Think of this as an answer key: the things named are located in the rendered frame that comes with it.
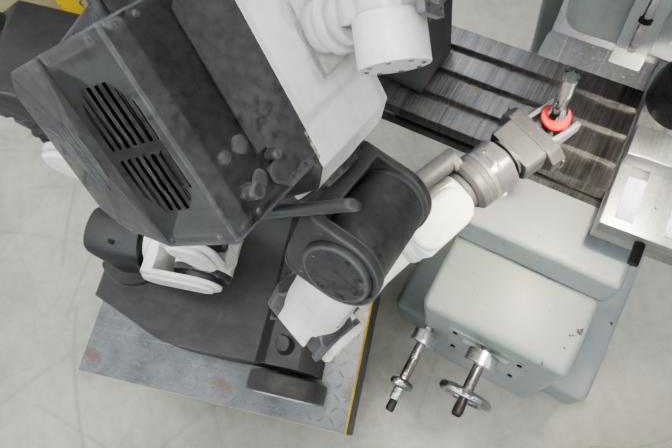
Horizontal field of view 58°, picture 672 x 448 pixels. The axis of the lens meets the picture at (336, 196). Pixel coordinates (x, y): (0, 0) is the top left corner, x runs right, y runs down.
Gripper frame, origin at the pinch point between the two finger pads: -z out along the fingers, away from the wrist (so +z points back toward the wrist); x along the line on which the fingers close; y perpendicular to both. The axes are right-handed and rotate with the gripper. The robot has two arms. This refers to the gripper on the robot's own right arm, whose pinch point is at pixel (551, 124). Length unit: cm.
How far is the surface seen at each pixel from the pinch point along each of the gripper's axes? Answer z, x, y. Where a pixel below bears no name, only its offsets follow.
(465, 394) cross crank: 34, -23, 42
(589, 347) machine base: -7, -32, 94
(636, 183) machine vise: -8.0, -14.3, 10.2
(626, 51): -2.0, -5.1, -23.1
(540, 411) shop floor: 12, -38, 114
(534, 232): 5.8, -8.0, 25.4
